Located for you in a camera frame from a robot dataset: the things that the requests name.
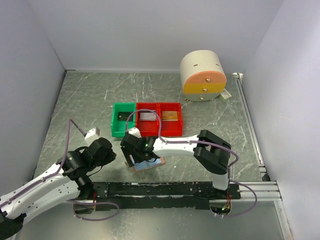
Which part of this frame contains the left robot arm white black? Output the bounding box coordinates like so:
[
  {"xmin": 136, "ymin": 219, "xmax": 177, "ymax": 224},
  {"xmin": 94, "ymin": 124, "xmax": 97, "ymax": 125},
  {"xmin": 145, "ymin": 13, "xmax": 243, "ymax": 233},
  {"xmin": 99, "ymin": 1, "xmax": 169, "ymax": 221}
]
[{"xmin": 0, "ymin": 137, "xmax": 116, "ymax": 240}]

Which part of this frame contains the small white green box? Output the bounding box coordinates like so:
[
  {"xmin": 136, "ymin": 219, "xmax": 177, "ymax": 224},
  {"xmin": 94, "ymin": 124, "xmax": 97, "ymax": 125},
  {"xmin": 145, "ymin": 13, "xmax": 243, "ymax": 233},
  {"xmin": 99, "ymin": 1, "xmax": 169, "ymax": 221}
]
[{"xmin": 219, "ymin": 89, "xmax": 232, "ymax": 102}]

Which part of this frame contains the brown leather card holder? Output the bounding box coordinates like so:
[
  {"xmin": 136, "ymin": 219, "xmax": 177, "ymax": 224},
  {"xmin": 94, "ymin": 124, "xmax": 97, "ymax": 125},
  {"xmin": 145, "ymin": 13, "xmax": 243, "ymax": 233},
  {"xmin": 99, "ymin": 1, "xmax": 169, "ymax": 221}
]
[{"xmin": 125, "ymin": 156, "xmax": 165, "ymax": 173}]

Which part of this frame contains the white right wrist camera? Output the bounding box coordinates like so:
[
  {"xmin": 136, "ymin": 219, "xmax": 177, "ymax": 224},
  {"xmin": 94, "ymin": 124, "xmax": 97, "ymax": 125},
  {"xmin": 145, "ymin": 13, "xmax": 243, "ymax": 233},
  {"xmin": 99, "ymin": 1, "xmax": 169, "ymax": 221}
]
[{"xmin": 128, "ymin": 127, "xmax": 142, "ymax": 138}]

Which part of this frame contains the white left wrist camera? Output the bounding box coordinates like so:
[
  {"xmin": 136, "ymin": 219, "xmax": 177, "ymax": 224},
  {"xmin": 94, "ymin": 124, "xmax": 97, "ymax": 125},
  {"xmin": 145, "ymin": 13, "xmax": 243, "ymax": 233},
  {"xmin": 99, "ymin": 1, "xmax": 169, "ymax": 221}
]
[{"xmin": 84, "ymin": 127, "xmax": 100, "ymax": 146}]

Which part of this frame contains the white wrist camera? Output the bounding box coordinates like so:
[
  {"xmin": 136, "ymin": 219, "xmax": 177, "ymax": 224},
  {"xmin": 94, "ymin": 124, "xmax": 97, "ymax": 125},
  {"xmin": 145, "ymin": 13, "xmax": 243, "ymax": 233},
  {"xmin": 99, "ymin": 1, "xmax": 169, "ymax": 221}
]
[
  {"xmin": 128, "ymin": 127, "xmax": 142, "ymax": 138},
  {"xmin": 84, "ymin": 127, "xmax": 100, "ymax": 146}
]

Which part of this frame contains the black card in green bin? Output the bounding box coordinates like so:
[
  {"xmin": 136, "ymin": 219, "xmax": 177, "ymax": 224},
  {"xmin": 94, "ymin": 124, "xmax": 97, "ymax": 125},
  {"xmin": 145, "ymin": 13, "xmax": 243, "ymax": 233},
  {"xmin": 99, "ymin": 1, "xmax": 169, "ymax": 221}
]
[{"xmin": 117, "ymin": 111, "xmax": 135, "ymax": 122}]

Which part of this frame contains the white round drawer cabinet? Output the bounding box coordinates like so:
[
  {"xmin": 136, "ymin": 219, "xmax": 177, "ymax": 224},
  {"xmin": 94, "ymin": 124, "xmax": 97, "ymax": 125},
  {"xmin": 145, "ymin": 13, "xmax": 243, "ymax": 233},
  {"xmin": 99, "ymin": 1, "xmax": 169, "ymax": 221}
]
[{"xmin": 179, "ymin": 50, "xmax": 227, "ymax": 102}]

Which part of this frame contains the orange striped card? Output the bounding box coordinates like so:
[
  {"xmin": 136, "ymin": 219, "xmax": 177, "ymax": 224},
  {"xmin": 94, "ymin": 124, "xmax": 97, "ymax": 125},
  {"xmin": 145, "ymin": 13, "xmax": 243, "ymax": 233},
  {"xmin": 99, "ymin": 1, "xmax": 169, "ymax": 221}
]
[{"xmin": 161, "ymin": 110, "xmax": 179, "ymax": 122}]

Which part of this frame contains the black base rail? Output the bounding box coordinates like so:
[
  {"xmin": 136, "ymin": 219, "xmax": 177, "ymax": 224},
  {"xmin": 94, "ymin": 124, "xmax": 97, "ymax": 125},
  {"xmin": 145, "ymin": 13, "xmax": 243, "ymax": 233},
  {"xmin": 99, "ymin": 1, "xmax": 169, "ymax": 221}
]
[{"xmin": 76, "ymin": 181, "xmax": 241, "ymax": 210}]

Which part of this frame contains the green plastic bin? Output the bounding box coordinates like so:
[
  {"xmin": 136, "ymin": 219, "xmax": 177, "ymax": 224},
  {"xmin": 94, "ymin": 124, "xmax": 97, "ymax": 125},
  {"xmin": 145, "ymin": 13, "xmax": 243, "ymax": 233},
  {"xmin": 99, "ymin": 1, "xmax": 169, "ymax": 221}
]
[{"xmin": 111, "ymin": 102, "xmax": 136, "ymax": 138}]

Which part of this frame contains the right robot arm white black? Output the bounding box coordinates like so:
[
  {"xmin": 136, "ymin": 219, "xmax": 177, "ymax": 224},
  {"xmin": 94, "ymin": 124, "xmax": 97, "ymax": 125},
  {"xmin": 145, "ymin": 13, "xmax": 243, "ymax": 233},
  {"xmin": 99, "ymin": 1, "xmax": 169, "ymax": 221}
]
[{"xmin": 120, "ymin": 130, "xmax": 232, "ymax": 199}]

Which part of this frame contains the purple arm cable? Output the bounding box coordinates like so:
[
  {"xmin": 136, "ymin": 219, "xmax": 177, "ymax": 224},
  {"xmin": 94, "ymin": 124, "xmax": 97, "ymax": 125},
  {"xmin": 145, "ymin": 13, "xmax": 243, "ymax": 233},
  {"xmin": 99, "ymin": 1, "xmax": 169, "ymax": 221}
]
[
  {"xmin": 124, "ymin": 109, "xmax": 258, "ymax": 219},
  {"xmin": 0, "ymin": 119, "xmax": 120, "ymax": 222}
]

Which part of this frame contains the white corner bracket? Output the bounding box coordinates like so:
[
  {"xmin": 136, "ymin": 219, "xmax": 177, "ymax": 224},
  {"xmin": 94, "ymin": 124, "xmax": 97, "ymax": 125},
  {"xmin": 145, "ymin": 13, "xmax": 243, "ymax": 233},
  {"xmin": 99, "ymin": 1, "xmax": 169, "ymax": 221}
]
[{"xmin": 232, "ymin": 72, "xmax": 244, "ymax": 80}]

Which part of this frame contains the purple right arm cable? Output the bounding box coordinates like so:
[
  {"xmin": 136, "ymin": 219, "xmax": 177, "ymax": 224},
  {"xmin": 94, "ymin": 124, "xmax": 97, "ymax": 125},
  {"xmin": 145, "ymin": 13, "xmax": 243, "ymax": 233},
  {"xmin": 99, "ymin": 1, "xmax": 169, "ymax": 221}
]
[{"xmin": 124, "ymin": 109, "xmax": 258, "ymax": 219}]

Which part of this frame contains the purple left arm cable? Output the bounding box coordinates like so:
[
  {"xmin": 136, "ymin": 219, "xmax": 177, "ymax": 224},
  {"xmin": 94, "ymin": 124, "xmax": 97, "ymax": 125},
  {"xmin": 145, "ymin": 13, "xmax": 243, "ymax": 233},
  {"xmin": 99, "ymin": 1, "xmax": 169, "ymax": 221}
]
[{"xmin": 0, "ymin": 119, "xmax": 120, "ymax": 222}]

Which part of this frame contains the white diamond print card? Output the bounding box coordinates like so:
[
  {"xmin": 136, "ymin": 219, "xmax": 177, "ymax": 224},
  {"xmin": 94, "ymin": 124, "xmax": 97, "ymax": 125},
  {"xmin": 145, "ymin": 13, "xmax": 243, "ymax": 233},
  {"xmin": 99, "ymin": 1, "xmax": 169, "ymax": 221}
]
[{"xmin": 139, "ymin": 110, "xmax": 157, "ymax": 122}]

